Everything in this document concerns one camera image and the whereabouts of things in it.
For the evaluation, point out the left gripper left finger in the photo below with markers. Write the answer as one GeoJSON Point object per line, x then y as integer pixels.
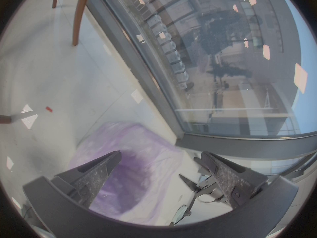
{"type": "Point", "coordinates": [91, 177]}

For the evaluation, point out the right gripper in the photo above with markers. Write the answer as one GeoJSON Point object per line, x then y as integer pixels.
{"type": "Point", "coordinates": [210, 187]}

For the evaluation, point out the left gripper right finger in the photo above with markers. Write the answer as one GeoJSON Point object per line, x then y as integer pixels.
{"type": "Point", "coordinates": [230, 180]}

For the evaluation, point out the purple plastic bag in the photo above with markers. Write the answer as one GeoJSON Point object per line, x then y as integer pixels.
{"type": "Point", "coordinates": [138, 142]}

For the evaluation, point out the white trash bin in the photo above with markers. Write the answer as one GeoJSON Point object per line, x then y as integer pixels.
{"type": "Point", "coordinates": [161, 177]}

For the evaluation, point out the small red scrap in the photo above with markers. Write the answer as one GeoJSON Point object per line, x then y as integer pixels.
{"type": "Point", "coordinates": [49, 109]}

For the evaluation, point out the window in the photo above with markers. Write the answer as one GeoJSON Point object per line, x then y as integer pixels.
{"type": "Point", "coordinates": [223, 83]}

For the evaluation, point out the wooden chair with white cushions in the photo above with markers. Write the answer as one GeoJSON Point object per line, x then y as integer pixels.
{"type": "Point", "coordinates": [75, 28]}

